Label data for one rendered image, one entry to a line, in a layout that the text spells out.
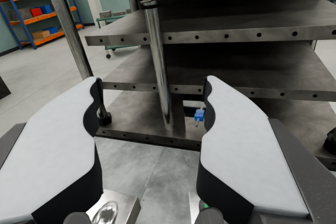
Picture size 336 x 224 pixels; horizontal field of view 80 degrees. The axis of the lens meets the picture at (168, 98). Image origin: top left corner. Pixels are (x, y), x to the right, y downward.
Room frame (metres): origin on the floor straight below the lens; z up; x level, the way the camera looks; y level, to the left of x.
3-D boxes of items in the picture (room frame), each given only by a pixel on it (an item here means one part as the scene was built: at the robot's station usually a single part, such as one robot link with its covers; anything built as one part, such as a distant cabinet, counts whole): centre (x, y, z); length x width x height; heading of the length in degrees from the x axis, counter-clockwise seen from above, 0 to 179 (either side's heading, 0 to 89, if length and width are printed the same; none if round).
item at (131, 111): (1.11, -0.27, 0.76); 1.30 x 0.84 x 0.06; 68
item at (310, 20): (1.15, -0.29, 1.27); 1.10 x 0.74 x 0.05; 68
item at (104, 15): (4.64, 0.72, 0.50); 0.98 x 0.55 x 1.01; 86
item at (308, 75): (1.15, -0.29, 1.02); 1.10 x 0.74 x 0.05; 68
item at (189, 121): (1.01, -0.29, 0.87); 0.50 x 0.27 x 0.17; 158
